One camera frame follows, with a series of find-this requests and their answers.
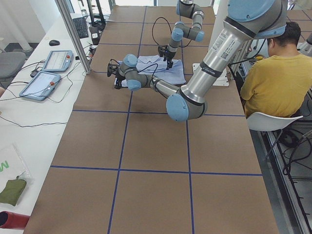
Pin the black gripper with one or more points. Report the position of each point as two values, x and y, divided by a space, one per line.
119 79
167 55

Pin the light blue striped shirt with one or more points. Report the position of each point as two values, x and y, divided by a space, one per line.
155 65

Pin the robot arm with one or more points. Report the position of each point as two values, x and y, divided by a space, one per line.
188 9
245 20

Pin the upper blue teach pendant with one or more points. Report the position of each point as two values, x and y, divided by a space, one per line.
58 61

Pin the blue teach pendant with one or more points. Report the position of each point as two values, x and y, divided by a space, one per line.
41 86
58 61

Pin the black keyboard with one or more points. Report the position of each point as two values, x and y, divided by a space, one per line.
80 25

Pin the lower blue teach pendant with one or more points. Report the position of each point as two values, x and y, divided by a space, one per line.
41 86

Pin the black computer mouse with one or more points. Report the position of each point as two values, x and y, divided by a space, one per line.
54 42

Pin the white plastic chair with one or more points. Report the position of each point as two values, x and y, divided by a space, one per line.
259 121

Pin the person in yellow shirt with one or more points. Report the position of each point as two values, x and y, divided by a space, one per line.
277 85

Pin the grey office chair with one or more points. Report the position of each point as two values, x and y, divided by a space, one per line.
11 63

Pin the clear plastic bag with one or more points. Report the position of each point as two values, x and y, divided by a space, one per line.
13 166

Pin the olive green folded cloth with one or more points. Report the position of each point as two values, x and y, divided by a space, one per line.
12 191

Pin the red cylinder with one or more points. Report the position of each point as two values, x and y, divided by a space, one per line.
15 221

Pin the wrist black camera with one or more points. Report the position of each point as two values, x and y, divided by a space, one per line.
162 50
112 67

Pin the aluminium frame post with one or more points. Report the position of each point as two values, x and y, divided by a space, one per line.
66 16

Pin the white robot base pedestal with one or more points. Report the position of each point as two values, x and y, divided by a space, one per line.
221 13

